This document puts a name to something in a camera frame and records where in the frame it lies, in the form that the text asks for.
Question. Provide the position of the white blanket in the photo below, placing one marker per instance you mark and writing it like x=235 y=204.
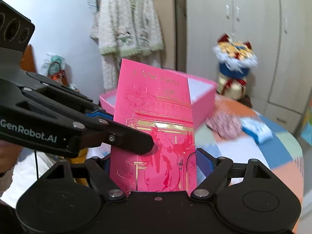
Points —
x=26 y=171

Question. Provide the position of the white blue tissue packet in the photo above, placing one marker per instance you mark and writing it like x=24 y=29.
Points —
x=257 y=129

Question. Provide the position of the pink cardboard box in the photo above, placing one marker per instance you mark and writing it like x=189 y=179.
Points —
x=204 y=102

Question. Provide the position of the brown woven basket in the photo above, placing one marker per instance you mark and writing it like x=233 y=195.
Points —
x=57 y=73

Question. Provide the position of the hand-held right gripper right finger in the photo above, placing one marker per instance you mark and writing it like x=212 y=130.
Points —
x=204 y=162

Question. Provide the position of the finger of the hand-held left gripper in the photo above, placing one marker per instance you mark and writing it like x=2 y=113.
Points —
x=100 y=115
x=129 y=139

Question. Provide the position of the teal white plastic packet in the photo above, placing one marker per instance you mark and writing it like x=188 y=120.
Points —
x=54 y=58

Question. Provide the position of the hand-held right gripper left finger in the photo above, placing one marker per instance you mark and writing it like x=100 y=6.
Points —
x=107 y=163

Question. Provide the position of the pink gold-printed box lid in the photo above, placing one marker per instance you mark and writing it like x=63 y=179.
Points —
x=156 y=102

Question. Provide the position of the person's left forearm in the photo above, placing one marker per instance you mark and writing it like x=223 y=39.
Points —
x=6 y=182

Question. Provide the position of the person's left hand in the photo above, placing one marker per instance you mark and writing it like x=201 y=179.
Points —
x=7 y=158

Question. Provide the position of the blue wrapped flower bouquet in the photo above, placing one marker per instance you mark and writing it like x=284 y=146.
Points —
x=234 y=63

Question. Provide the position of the white green-trimmed knit cardigan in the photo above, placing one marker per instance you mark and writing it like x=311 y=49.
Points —
x=126 y=24

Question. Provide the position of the white wardrobe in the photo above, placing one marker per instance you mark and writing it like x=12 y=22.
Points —
x=268 y=41

